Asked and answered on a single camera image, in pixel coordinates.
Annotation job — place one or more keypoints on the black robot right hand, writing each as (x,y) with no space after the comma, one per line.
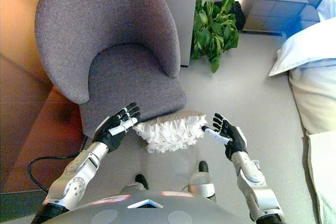
(236,140)

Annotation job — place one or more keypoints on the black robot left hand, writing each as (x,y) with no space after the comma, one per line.
(110,129)

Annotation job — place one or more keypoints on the white fringed throw pillow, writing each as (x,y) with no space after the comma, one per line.
(170,132)

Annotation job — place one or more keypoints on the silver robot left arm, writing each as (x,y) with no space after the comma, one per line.
(76,174)

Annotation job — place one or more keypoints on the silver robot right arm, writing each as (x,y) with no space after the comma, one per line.
(252,182)

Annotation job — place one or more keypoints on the white bed pillow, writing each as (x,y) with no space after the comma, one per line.
(307,48)
(328,5)

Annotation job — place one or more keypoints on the black robot right foot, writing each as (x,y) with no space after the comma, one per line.
(203,166)

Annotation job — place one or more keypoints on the black robot foot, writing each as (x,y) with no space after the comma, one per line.
(203,166)
(141,180)

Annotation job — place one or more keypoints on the silver robot right leg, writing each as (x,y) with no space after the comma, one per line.
(202,184)

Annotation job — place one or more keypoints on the silver robot leg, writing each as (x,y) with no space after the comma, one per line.
(130,188)
(202,184)

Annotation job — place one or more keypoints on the black robot left foot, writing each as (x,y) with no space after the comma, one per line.
(141,180)

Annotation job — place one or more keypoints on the silver robot left leg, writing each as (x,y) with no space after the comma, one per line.
(130,188)

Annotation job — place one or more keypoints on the white bed with sheets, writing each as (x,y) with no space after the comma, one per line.
(317,98)

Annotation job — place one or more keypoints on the grey robot torso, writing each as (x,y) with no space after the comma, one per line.
(147,213)

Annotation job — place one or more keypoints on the brown wooden cabinet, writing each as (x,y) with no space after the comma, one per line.
(23,90)

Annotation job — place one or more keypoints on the grey fabric armchair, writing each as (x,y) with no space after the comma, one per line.
(105,24)

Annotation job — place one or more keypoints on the green leafy potted plant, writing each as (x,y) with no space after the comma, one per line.
(212,32)

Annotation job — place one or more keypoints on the black plant pot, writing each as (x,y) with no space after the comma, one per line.
(239,15)

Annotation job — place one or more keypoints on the beige bedside nightstand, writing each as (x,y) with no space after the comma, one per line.
(278,11)

